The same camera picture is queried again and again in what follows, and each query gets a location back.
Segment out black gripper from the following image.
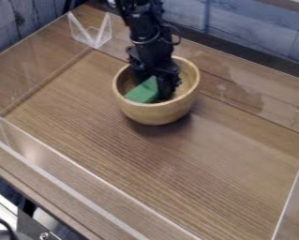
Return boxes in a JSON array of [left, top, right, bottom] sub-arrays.
[[127, 29, 181, 99]]

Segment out green rectangular block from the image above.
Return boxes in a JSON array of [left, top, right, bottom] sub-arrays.
[[125, 76, 159, 103]]

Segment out round wooden bowl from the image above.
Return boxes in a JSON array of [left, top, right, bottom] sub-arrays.
[[111, 55, 201, 126]]

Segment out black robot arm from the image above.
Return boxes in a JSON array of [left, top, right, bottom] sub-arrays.
[[114, 0, 181, 99]]

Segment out clear acrylic front barrier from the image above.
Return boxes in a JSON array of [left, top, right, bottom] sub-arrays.
[[0, 116, 202, 240]]

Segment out clear acrylic corner bracket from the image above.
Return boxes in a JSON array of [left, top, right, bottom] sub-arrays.
[[69, 12, 111, 49]]

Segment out black metal mount with bolt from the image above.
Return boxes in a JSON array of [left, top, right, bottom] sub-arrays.
[[16, 208, 63, 240]]

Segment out black cable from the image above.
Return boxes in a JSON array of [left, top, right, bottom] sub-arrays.
[[0, 217, 22, 240]]

